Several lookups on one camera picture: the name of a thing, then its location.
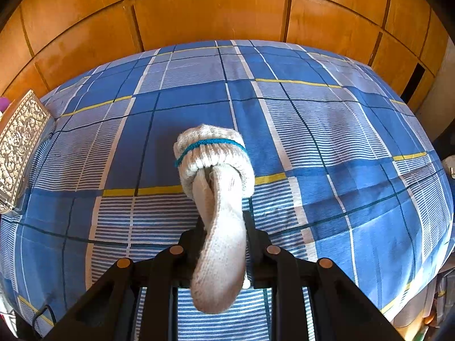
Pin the ornate gold tissue box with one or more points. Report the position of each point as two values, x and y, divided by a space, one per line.
21 142

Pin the purple carton box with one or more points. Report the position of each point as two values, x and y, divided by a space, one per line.
3 102

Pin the wooden wardrobe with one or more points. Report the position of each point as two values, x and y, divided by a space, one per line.
213 10

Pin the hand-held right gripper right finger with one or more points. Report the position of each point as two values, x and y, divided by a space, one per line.
257 252

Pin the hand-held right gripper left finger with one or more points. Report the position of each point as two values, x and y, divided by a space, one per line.
190 245

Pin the blue plaid bed sheet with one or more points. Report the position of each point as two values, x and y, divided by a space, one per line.
320 149

